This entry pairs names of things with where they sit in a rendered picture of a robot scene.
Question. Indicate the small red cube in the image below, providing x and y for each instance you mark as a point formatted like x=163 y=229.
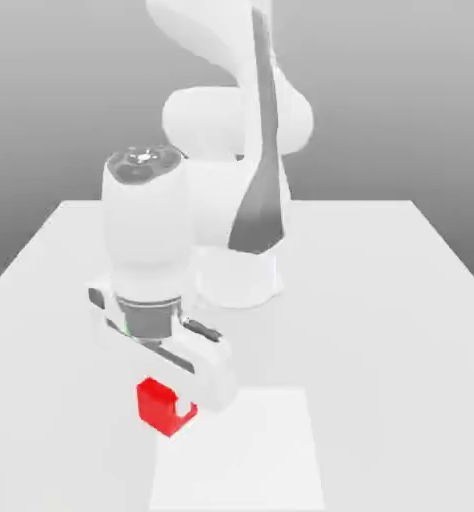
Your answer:
x=155 y=406

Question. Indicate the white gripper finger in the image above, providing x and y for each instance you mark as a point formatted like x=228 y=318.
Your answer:
x=182 y=407

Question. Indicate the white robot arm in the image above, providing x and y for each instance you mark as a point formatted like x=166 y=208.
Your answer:
x=149 y=224

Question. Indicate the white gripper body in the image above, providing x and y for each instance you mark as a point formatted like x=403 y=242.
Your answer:
x=205 y=370

